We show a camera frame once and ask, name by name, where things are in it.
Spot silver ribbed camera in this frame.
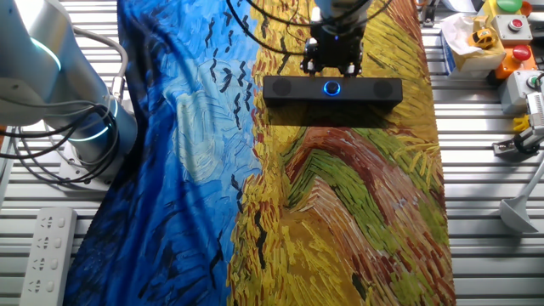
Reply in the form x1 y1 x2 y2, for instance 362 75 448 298
525 91 544 137

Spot orange emergency stop box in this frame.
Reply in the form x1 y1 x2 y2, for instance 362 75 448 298
488 44 539 82

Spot grey box green button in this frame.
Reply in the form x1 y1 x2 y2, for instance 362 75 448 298
497 70 544 115

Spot silver mounting bracket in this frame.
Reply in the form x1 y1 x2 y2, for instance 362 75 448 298
491 125 544 156

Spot Van Gogh painting cloth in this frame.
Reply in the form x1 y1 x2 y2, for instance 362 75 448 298
63 0 456 306

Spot small yellow clip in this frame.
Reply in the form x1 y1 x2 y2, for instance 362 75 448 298
512 114 530 133

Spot grey box red button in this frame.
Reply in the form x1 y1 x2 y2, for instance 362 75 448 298
490 14 533 47

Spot yellow box green button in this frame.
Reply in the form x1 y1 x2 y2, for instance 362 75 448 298
484 0 533 18

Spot white cardboard box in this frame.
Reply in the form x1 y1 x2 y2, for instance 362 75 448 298
440 31 507 80

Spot thick grey robot cable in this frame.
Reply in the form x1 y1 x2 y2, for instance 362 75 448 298
71 25 129 105

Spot blue-lit volume knob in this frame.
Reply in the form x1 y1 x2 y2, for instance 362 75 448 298
322 79 342 97

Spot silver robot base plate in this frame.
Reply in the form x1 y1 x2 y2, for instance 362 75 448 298
57 142 112 193

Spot white power strip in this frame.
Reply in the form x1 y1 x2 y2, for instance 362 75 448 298
19 207 78 306

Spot yellow toy car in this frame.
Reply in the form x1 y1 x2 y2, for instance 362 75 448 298
468 27 497 50

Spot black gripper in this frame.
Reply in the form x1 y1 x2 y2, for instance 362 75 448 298
299 23 366 78

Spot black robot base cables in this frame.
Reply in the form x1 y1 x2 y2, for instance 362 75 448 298
0 95 122 186

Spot black speaker bar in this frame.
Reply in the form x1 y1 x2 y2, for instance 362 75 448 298
262 75 404 112

